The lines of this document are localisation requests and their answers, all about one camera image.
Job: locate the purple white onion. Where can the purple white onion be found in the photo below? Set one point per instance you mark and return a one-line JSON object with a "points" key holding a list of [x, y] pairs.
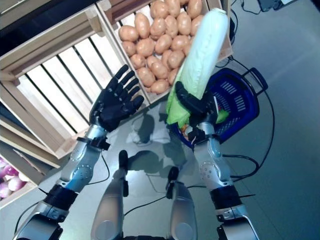
{"points": [[5, 192], [17, 183], [6, 172]]}

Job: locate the silver robot leg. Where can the silver robot leg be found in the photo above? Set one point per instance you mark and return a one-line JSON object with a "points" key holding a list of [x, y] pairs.
{"points": [[110, 205], [183, 210]]}

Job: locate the silver right robot leg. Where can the silver right robot leg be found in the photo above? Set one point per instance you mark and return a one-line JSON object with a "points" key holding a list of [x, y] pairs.
{"points": [[183, 210]]}

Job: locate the black robot foot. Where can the black robot foot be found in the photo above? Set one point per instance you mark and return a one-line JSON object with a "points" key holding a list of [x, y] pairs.
{"points": [[173, 173], [123, 160]]}

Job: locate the wooden slatted cabbage crate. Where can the wooden slatted cabbage crate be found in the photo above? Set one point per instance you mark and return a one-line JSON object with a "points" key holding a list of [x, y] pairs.
{"points": [[50, 50]]}

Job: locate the silver left robot leg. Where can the silver left robot leg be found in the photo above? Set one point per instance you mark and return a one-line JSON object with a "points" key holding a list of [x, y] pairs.
{"points": [[110, 205]]}

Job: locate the blue plastic shopping basket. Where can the blue plastic shopping basket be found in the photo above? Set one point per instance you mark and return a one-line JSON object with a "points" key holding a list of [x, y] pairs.
{"points": [[240, 105]]}

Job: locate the long napa cabbage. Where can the long napa cabbage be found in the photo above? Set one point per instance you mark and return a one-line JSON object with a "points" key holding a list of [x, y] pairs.
{"points": [[222, 116], [205, 55]]}

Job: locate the wooden potato crate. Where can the wooden potato crate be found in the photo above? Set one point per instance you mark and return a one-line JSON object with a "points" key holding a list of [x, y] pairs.
{"points": [[112, 30]]}

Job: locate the black right robot foot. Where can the black right robot foot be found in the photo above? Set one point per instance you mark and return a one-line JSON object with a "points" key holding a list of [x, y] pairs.
{"points": [[173, 173]]}

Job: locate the black left robot foot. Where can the black left robot foot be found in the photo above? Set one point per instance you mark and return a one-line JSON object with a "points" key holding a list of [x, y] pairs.
{"points": [[123, 160]]}

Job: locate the wooden produce shelf stand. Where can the wooden produce shelf stand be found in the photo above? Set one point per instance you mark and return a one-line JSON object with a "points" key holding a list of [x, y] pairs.
{"points": [[25, 150]]}

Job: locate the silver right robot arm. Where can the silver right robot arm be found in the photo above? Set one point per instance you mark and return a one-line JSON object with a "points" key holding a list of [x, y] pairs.
{"points": [[215, 172]]}

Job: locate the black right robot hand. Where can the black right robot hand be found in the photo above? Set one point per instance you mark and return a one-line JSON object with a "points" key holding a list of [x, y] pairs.
{"points": [[202, 107]]}

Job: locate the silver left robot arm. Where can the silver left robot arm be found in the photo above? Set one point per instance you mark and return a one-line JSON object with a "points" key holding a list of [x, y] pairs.
{"points": [[80, 167]]}

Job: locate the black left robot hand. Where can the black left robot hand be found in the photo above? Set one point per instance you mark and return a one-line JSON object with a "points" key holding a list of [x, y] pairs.
{"points": [[115, 107]]}

